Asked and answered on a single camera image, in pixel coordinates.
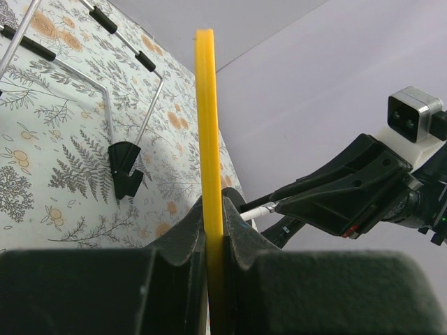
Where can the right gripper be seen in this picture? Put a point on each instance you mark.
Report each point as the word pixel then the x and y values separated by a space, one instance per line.
pixel 340 196

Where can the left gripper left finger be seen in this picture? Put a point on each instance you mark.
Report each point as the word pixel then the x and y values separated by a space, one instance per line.
pixel 176 301

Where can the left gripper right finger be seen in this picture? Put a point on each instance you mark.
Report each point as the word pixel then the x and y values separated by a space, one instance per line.
pixel 242 245

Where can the red whiteboard marker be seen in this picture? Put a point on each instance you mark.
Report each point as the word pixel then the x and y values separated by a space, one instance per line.
pixel 259 211

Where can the yellow framed whiteboard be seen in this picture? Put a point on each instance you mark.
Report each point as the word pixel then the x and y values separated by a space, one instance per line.
pixel 208 131

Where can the black toy gun orange tip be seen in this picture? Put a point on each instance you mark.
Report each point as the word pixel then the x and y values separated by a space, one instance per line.
pixel 281 232

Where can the floral table mat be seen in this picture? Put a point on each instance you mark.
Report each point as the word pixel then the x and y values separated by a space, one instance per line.
pixel 99 148

